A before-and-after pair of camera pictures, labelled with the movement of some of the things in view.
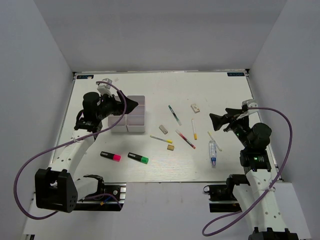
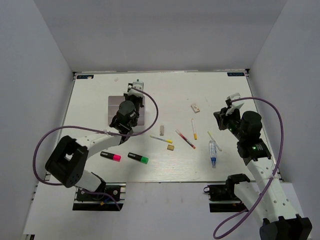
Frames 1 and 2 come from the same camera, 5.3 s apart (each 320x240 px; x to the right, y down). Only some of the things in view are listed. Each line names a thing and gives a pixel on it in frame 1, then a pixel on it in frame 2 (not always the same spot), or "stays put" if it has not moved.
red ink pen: (187, 140) stays put
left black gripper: (119, 106) → (127, 97)
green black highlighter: (137, 157) stays put
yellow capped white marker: (168, 141) stays put
